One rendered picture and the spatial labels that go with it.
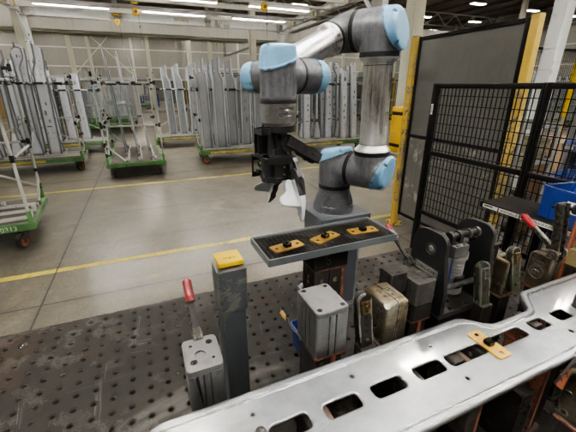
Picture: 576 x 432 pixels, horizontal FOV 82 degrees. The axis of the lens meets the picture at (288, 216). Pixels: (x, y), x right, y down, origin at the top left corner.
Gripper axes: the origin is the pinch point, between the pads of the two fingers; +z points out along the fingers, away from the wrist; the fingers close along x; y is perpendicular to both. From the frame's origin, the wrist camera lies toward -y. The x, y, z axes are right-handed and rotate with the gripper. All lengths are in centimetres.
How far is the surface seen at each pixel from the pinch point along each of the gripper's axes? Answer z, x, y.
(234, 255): 9.5, -2.5, 13.0
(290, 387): 25.4, 23.6, 13.9
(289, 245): 8.8, 0.9, -0.1
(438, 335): 25.5, 29.4, -22.5
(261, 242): 9.5, -5.7, 4.1
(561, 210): 6, 28, -76
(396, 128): 66, -498, -613
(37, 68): -59, -740, 79
